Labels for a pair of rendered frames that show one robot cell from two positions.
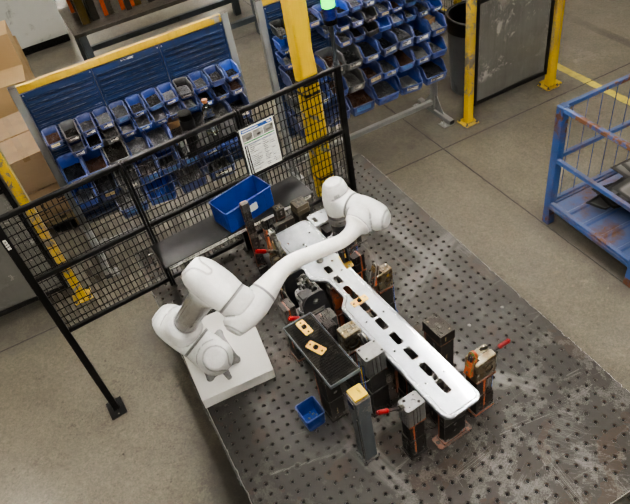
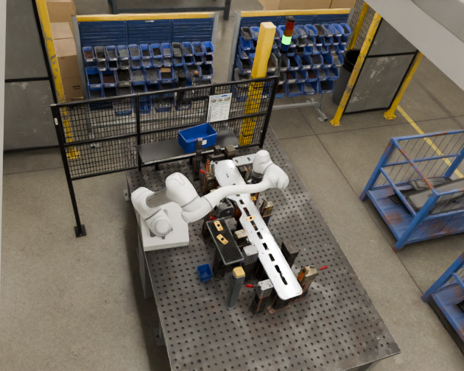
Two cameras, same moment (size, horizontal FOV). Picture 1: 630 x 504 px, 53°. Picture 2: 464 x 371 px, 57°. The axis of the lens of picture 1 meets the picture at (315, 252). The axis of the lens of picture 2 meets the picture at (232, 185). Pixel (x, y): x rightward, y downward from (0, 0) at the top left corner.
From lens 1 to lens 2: 0.53 m
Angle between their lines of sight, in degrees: 6
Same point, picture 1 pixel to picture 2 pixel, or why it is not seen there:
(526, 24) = (388, 77)
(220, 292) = (185, 196)
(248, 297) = (199, 204)
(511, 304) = (331, 244)
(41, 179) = (67, 73)
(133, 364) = (96, 207)
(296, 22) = (264, 45)
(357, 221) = (270, 180)
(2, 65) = not seen: outside the picture
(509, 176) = (348, 165)
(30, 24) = not seen: outside the picture
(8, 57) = not seen: outside the picture
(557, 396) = (340, 303)
